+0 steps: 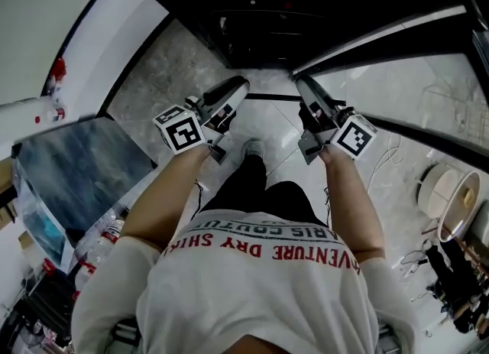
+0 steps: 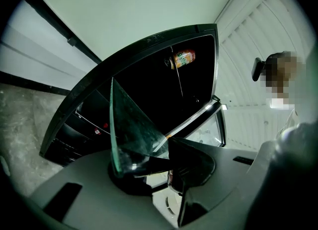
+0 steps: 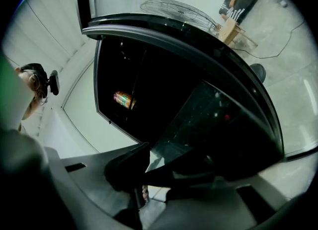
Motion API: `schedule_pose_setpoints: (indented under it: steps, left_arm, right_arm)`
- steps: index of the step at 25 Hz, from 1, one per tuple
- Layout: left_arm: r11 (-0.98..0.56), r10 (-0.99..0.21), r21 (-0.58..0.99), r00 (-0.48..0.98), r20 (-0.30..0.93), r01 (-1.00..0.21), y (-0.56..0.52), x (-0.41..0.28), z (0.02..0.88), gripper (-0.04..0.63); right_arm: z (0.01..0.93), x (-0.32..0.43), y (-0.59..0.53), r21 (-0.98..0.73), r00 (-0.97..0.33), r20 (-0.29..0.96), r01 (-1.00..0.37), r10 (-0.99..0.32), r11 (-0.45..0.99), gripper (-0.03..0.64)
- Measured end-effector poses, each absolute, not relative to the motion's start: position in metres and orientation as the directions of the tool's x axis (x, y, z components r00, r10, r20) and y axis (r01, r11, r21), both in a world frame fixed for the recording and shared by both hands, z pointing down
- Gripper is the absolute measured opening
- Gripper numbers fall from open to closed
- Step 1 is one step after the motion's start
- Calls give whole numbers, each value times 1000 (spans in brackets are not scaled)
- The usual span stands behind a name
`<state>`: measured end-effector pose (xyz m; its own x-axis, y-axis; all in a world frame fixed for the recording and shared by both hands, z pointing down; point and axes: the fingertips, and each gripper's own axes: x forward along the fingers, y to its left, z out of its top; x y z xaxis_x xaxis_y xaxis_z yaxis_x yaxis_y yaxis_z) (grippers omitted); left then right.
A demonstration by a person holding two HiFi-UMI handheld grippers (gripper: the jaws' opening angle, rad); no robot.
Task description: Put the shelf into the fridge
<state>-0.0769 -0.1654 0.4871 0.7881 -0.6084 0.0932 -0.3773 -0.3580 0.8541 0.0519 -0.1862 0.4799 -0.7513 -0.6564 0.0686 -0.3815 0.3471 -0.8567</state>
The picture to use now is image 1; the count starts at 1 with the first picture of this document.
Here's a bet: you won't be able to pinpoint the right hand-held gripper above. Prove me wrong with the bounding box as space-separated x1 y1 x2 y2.
296 74 378 166

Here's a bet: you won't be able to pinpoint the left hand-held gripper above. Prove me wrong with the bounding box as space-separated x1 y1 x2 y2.
152 76 251 164

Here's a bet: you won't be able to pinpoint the black cabinet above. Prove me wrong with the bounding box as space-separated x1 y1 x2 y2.
112 0 489 71

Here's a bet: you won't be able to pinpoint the person's left forearm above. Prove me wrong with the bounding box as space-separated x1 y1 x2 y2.
121 148 213 251

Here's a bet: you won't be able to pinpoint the person's right forearm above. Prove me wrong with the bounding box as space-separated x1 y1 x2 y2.
319 149 385 261

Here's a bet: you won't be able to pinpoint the grey shoe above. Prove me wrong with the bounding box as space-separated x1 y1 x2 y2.
241 138 266 159

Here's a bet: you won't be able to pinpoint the black trousers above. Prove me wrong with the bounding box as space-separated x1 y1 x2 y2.
198 153 329 228

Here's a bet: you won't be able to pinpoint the red small object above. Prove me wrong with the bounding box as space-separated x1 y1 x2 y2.
52 57 68 79

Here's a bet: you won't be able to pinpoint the clear acrylic box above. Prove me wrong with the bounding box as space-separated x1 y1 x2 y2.
10 115 160 274

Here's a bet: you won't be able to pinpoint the clear water bottle red label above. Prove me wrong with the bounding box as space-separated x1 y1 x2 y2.
89 216 127 256
73 247 102 292

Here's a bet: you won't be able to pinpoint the round white lidded bin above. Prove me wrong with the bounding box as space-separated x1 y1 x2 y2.
437 171 481 245

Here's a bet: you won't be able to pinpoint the red tripod leg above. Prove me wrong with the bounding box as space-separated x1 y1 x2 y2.
419 225 481 256

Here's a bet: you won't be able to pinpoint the white printed shirt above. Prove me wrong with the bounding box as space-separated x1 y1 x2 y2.
70 209 421 354

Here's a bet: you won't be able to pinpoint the black bags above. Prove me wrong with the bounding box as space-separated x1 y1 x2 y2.
425 243 489 335

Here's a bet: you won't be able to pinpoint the white cable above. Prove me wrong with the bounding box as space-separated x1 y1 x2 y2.
368 133 405 193

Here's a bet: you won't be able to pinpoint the black waist strap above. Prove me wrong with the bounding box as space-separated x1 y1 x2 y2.
112 320 139 350

